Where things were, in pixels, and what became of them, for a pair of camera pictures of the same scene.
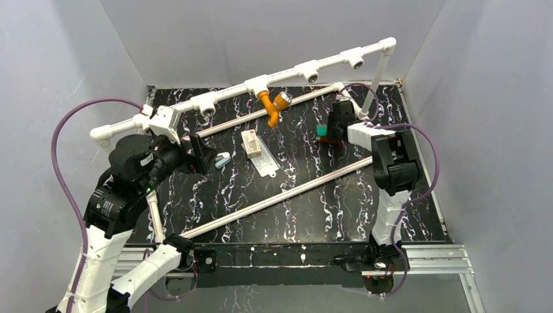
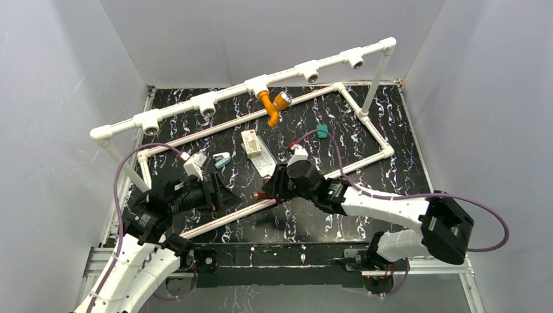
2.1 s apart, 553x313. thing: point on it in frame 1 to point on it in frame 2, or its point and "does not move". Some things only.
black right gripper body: x=332 y=124 to x=293 y=192
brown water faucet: x=336 y=141 to x=259 y=195
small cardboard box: x=251 y=143 does not move
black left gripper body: x=193 y=152 to x=214 y=192
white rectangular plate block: x=266 y=163 does not move
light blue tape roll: x=222 y=158 does not move
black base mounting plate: x=275 y=265 does not move
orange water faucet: x=272 y=108 does not move
